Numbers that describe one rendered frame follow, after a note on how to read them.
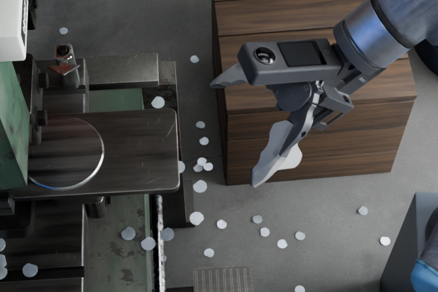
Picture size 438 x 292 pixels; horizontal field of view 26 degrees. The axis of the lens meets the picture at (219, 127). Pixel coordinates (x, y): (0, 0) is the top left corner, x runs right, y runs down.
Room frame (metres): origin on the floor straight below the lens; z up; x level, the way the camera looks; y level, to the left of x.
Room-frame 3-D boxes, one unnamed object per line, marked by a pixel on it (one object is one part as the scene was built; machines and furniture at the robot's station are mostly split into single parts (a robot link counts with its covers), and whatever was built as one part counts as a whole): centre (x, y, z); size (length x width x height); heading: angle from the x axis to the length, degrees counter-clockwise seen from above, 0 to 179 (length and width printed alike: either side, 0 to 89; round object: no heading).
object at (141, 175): (0.68, 0.19, 0.72); 0.25 x 0.14 x 0.14; 94
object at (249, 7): (1.22, -0.20, 0.18); 0.40 x 0.38 x 0.35; 95
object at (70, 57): (0.85, 0.25, 0.75); 0.03 x 0.03 x 0.10; 4
